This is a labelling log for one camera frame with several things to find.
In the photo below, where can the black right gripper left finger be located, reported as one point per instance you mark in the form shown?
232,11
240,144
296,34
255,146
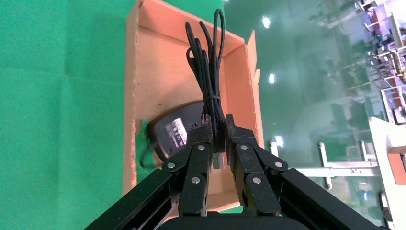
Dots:
196,165

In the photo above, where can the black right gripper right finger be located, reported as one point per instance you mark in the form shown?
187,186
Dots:
250,171

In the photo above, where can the brown cardboard box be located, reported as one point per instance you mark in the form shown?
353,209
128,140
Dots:
158,73

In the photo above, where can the white table with orange panel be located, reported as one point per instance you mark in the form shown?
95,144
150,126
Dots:
391,165

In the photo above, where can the green table cloth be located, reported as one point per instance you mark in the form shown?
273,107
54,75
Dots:
63,111

